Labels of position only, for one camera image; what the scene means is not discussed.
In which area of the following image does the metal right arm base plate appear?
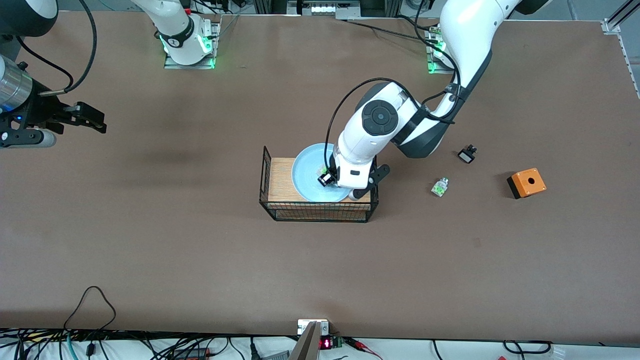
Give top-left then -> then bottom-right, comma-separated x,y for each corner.
164,20 -> 221,70

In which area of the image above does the black looped thin cable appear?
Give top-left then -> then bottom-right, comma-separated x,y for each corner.
64,286 -> 117,332

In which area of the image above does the black coiled cable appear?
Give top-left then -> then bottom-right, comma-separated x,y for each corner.
502,340 -> 553,355

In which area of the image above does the light blue round plate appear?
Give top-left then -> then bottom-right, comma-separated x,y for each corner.
291,143 -> 351,203

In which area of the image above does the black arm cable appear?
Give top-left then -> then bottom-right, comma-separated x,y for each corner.
324,0 -> 462,173
15,0 -> 98,96

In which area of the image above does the red clip lead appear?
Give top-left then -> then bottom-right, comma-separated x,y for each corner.
344,337 -> 383,360

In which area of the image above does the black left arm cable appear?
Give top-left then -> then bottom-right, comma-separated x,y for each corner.
324,0 -> 462,173

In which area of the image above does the black wire basket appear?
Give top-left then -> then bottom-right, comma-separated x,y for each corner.
259,145 -> 379,224

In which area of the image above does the black cable on table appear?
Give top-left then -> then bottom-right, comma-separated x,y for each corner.
336,15 -> 438,45

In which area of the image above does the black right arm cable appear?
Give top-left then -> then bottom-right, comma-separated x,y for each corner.
15,0 -> 98,96

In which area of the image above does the aluminium edge rail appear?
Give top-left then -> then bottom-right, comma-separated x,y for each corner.
617,32 -> 640,98

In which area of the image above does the wooden board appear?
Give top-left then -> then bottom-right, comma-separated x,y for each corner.
268,158 -> 372,204

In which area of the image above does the small silver bracket box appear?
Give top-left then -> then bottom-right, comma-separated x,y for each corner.
297,319 -> 331,337

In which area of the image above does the grey metal post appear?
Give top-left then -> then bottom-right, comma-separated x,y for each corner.
287,321 -> 322,360

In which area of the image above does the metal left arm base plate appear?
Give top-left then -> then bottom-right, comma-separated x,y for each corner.
425,25 -> 456,75

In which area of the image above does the aluminium frame structure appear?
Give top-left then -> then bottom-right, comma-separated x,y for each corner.
254,0 -> 401,20

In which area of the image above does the orange button enclosure box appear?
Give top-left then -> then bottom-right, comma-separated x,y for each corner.
506,168 -> 547,200

